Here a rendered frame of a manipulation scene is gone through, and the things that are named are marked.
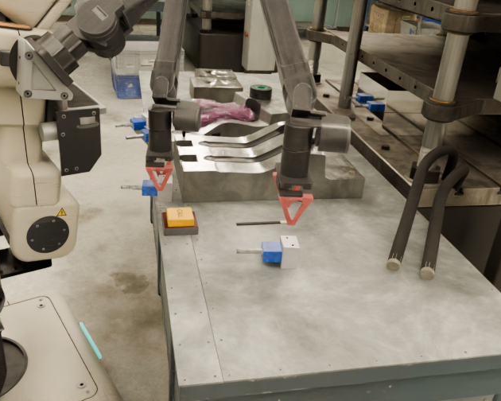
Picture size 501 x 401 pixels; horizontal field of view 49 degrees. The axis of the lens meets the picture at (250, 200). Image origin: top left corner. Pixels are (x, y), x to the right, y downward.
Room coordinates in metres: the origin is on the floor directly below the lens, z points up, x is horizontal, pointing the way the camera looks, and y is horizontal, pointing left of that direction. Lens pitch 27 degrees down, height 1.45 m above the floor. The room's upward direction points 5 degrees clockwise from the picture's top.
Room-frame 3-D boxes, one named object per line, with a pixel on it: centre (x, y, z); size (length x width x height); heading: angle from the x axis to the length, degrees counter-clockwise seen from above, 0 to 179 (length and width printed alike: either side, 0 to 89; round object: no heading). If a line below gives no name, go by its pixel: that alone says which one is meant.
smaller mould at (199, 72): (2.42, 0.20, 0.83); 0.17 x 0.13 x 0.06; 104
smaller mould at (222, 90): (2.22, 0.18, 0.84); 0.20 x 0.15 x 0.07; 104
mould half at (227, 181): (1.44, -0.04, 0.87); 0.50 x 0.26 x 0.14; 104
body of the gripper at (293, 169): (1.01, -0.08, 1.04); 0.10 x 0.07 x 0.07; 6
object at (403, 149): (2.24, -0.74, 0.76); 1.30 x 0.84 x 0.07; 14
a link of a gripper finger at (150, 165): (1.25, 0.23, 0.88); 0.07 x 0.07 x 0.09; 8
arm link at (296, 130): (1.01, -0.09, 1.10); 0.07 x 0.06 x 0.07; 89
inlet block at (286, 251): (1.01, -0.05, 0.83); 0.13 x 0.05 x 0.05; 97
